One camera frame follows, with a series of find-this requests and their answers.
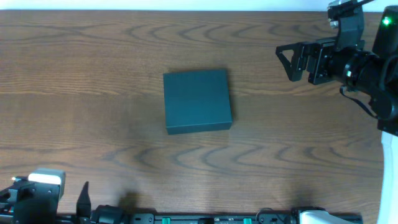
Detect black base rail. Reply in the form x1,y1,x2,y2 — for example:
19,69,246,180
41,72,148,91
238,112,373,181
55,205,364,224

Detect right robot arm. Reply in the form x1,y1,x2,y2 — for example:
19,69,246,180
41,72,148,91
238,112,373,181
275,1,397,223

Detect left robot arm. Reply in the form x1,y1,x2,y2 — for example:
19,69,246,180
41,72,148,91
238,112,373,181
1,179,131,224

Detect dark green gift box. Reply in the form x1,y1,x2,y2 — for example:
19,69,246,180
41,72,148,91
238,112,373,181
163,69,233,135

